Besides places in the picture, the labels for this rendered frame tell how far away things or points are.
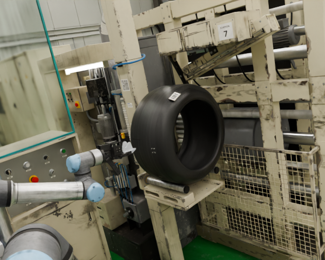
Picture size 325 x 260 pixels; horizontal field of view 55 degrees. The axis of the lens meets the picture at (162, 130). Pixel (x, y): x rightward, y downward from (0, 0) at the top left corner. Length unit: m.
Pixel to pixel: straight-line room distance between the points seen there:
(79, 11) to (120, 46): 10.40
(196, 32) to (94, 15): 10.87
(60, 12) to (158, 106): 10.49
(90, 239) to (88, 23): 10.65
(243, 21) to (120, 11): 0.71
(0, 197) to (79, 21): 11.19
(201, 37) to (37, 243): 1.43
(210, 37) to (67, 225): 1.46
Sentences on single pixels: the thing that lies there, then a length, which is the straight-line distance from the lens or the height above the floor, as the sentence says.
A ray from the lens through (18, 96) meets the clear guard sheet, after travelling 2.01.
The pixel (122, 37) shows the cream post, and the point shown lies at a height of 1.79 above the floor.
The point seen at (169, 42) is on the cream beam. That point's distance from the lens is 2.01.
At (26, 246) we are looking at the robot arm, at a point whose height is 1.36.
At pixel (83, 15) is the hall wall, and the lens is 12.38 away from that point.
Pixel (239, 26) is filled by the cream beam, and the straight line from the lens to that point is 1.72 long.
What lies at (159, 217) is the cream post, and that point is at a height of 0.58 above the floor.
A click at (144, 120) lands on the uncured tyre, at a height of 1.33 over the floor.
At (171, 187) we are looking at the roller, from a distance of 1.84.
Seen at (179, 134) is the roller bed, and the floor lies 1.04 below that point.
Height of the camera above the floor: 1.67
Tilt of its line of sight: 14 degrees down
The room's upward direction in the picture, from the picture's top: 12 degrees counter-clockwise
